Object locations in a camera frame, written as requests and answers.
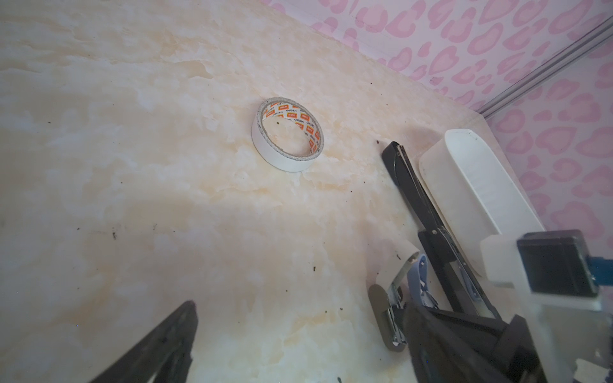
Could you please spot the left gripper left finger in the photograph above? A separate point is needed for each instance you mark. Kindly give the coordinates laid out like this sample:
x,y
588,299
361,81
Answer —
x,y
163,355

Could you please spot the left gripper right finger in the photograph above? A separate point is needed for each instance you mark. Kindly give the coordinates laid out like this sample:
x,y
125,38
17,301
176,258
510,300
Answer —
x,y
438,355

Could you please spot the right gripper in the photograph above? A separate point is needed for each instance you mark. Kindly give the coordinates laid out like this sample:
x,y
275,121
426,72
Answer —
x,y
514,353

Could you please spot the black stapler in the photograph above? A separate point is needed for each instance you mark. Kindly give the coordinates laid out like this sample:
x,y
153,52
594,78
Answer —
x,y
461,288

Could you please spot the beige staple box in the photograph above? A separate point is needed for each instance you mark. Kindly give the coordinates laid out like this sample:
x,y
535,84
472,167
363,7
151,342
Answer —
x,y
385,296

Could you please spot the blue staple box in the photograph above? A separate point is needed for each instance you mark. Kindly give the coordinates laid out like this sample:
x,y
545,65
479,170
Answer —
x,y
418,283

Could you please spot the white plastic tray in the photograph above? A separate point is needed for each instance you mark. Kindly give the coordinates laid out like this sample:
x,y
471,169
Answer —
x,y
475,195

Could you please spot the clear tape roll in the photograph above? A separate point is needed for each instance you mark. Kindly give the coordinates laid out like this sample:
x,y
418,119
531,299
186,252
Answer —
x,y
287,135

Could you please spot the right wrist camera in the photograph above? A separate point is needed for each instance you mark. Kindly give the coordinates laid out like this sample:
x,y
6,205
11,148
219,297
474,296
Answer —
x,y
548,268

